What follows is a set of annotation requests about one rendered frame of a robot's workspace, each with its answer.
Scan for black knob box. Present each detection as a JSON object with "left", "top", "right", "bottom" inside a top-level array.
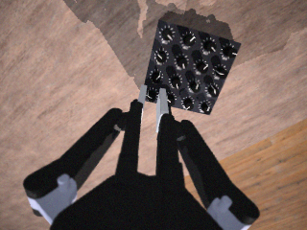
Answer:
[{"left": 144, "top": 20, "right": 242, "bottom": 115}]

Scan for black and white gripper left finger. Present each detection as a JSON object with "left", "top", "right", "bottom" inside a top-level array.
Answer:
[{"left": 23, "top": 84, "right": 147, "bottom": 227}]

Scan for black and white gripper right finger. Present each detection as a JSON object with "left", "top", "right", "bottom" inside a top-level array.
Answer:
[{"left": 155, "top": 88, "right": 260, "bottom": 230}]

